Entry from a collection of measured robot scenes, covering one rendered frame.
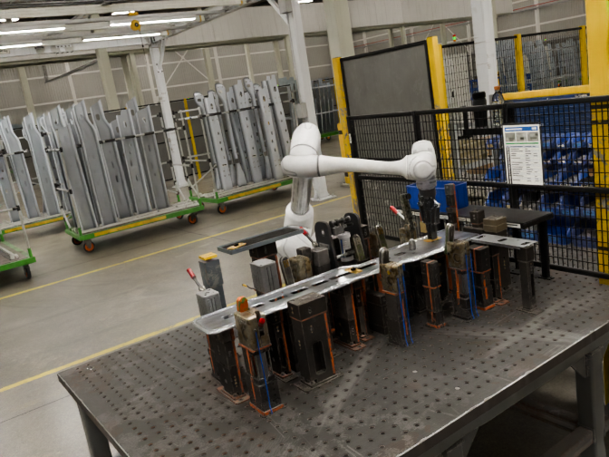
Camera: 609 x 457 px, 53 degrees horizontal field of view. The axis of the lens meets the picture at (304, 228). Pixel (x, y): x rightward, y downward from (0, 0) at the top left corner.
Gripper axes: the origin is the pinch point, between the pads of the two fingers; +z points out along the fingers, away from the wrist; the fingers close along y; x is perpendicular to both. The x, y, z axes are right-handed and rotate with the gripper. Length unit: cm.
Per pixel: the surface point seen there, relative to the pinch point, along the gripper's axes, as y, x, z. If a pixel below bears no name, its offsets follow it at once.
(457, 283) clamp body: 20.1, -7.7, 18.9
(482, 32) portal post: -264, 355, -102
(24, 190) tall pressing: -968, -38, 23
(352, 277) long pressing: 7, -53, 5
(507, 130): 3, 54, -37
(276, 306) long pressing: 7, -89, 5
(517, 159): 6, 55, -23
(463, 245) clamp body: 24.8, -6.6, 1.5
